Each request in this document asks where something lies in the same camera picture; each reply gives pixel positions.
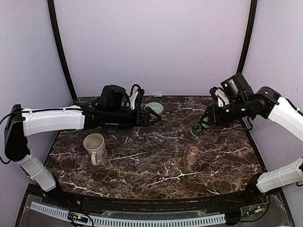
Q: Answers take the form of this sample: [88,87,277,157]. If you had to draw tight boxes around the clear weekly pill organizer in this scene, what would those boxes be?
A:
[151,135,170,148]

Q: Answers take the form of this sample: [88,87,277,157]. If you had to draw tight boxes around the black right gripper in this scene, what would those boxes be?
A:
[201,98,250,126]

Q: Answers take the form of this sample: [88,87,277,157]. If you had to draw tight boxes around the beige ceramic mug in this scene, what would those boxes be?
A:
[83,133,109,166]

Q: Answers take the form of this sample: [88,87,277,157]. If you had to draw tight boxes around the light blue ribbed bowl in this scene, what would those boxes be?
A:
[144,102,164,115]

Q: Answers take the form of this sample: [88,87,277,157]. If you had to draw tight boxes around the white slotted cable duct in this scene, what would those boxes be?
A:
[30,202,226,227]

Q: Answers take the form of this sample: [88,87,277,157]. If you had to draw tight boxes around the black front rail base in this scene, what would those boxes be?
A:
[15,184,294,227]

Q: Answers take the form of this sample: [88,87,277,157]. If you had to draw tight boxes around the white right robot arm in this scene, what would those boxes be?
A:
[190,73,303,205]

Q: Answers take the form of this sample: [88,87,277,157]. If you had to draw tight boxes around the green lid pill bottle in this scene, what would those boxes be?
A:
[190,113,211,136]

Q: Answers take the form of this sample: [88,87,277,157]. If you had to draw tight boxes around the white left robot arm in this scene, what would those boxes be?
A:
[3,84,161,206]

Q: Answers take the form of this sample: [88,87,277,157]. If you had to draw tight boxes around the clear bottle yellow capsules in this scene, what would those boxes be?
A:
[186,146,199,166]

